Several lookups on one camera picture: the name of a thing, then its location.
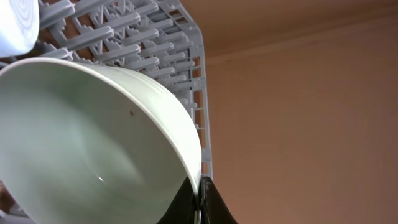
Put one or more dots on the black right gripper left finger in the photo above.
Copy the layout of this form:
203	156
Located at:
182	207

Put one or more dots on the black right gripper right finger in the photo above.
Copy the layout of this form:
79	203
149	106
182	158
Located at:
213	207

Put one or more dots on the mint green bowl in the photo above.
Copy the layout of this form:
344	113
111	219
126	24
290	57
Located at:
93	144

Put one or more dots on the light blue bowl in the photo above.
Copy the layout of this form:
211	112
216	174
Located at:
19	26

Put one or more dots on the grey dishwasher rack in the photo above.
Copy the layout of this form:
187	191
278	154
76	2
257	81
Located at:
155	38

